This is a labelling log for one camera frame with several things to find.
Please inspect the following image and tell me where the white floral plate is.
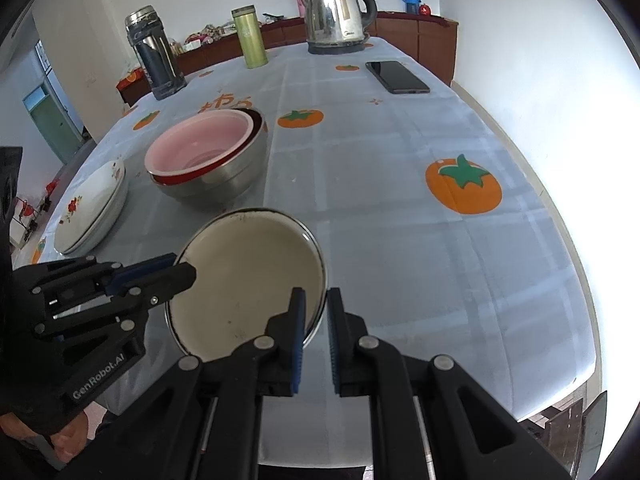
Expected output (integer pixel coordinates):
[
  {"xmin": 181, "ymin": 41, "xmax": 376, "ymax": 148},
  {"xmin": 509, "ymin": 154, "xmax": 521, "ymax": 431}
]
[
  {"xmin": 53, "ymin": 159, "xmax": 126, "ymax": 255},
  {"xmin": 56, "ymin": 179, "xmax": 128, "ymax": 257}
]

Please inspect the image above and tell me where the cream enamel bowl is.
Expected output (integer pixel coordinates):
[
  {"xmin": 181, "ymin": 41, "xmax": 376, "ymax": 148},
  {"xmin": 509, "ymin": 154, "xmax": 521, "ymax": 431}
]
[{"xmin": 166, "ymin": 208, "xmax": 328, "ymax": 362}]

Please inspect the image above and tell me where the stainless steel bowl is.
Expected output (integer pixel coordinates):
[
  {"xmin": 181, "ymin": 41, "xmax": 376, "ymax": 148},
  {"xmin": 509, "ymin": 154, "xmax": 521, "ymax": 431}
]
[{"xmin": 149, "ymin": 118, "xmax": 268, "ymax": 209}]

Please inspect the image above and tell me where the pink red bowl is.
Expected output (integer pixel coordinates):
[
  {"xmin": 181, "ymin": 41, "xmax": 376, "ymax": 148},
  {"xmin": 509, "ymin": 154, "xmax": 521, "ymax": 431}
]
[{"xmin": 144, "ymin": 107, "xmax": 264, "ymax": 185}]

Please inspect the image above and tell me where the left hand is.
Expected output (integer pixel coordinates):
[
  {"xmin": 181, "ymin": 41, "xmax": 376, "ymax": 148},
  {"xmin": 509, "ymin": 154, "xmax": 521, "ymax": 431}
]
[{"xmin": 1, "ymin": 411, "xmax": 90, "ymax": 463}]

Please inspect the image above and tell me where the green door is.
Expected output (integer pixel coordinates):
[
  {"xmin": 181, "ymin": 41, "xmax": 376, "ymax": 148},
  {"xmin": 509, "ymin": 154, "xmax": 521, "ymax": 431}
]
[{"xmin": 23, "ymin": 84, "xmax": 84, "ymax": 165}]

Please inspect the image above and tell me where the blue persimmon tablecloth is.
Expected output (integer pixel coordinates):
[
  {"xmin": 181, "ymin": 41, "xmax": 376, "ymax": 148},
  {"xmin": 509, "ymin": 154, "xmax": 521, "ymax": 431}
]
[{"xmin": 29, "ymin": 34, "xmax": 599, "ymax": 466}]

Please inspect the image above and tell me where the green tumbler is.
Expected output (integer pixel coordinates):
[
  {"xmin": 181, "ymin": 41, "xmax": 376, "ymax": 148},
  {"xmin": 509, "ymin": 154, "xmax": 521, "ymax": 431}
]
[{"xmin": 231, "ymin": 6, "xmax": 268, "ymax": 70}]

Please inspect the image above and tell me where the large black thermos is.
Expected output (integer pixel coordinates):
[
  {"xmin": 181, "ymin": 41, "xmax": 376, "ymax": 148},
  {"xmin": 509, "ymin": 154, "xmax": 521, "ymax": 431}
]
[{"xmin": 125, "ymin": 6, "xmax": 186, "ymax": 101}]

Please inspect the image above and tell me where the black smartphone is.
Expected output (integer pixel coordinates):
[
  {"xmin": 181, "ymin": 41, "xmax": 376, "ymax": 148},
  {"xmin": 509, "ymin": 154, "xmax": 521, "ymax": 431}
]
[{"xmin": 366, "ymin": 61, "xmax": 431, "ymax": 94}]

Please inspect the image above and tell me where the stainless steel electric kettle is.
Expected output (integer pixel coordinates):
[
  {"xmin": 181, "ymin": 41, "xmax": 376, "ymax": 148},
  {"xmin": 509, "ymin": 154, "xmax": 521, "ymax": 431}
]
[{"xmin": 300, "ymin": 0, "xmax": 378, "ymax": 55}]

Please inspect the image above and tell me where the dark wooden sideboard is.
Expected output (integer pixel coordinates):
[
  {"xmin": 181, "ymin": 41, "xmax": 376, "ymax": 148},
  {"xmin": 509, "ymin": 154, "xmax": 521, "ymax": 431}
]
[{"xmin": 116, "ymin": 10, "xmax": 460, "ymax": 108}]

